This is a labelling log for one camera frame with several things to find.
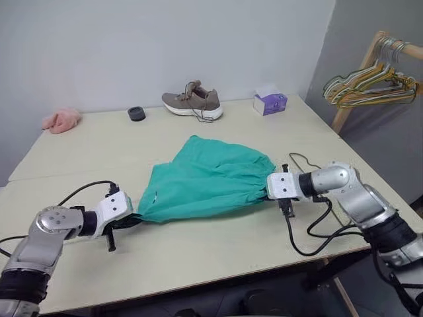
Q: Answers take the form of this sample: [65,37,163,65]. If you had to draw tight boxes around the light wooden bar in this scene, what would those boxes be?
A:
[332,276,360,317]

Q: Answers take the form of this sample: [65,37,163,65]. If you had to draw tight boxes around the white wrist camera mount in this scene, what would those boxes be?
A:
[94,190,135,239]
[266,171,303,201]

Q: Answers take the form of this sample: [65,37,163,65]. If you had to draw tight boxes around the black round lid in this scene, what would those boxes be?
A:
[127,106,147,122]

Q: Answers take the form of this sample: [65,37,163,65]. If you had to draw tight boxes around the green shorts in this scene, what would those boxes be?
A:
[135,134,278,225]

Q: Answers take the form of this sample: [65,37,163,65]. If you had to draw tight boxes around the taupe sneaker with white sole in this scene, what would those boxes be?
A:
[161,79,224,124]

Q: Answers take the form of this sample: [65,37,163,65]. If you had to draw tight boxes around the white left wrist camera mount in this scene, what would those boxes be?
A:
[94,190,135,239]

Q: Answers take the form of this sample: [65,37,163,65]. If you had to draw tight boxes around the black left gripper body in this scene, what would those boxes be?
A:
[104,216,130,254]

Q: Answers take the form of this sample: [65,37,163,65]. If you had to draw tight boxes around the purple and white tissue box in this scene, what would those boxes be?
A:
[252,84,289,117]

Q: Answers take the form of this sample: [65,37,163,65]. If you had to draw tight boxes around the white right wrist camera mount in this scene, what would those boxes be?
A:
[266,171,303,201]

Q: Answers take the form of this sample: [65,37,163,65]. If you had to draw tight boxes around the large dark rounded shape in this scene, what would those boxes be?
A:
[243,289,286,317]

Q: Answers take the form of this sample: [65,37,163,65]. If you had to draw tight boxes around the wooden clothes rack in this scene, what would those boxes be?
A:
[330,30,423,135]

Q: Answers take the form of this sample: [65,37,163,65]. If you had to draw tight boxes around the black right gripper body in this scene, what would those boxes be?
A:
[278,163,296,218]

